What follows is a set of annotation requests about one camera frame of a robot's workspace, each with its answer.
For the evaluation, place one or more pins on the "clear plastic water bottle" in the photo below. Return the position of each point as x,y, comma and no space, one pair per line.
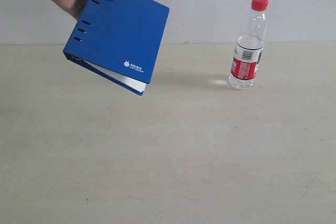
249,46

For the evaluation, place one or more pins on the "blue ring binder notebook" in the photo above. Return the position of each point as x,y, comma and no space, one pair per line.
119,40

